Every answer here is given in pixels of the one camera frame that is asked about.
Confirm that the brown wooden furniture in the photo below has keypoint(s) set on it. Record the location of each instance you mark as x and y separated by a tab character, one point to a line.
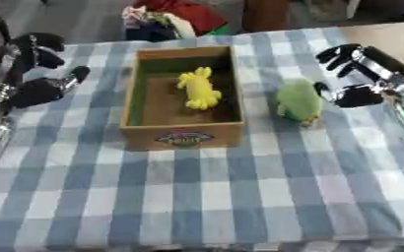
264	14

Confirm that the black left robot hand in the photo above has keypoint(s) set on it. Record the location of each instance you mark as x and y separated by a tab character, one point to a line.
36	90

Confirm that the pile of colourful bags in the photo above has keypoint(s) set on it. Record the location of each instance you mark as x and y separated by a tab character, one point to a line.
174	18

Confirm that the green soft toy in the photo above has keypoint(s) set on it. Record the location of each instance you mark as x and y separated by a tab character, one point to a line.
297	100

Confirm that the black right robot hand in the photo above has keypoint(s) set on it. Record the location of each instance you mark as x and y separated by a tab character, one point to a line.
358	95

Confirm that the yellow soft toy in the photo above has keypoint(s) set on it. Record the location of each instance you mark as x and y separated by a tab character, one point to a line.
198	88

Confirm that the tan cardboard box green inside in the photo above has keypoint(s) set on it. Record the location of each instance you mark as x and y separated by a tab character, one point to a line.
182	98

